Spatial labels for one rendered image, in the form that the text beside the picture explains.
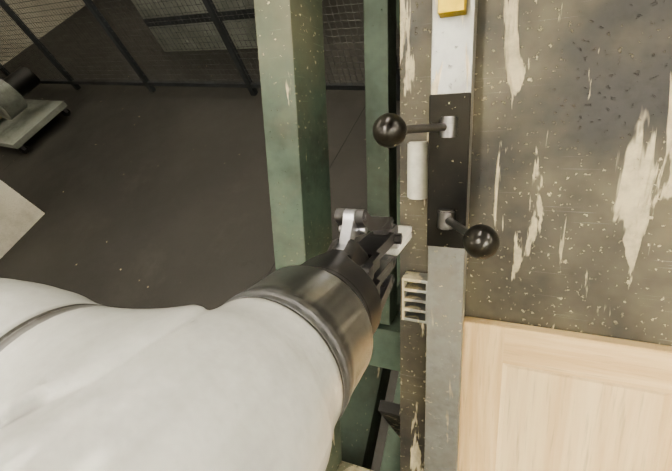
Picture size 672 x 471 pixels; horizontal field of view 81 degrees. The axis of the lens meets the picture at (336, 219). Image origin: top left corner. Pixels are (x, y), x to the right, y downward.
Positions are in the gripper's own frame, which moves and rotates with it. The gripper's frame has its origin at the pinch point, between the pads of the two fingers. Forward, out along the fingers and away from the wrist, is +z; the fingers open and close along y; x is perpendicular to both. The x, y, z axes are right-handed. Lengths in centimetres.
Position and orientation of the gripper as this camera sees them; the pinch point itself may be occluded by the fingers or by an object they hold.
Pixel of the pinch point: (392, 238)
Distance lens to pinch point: 45.5
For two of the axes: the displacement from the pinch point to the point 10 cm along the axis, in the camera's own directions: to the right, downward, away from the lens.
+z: 3.9, -2.4, 8.9
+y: 0.4, 9.7, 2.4
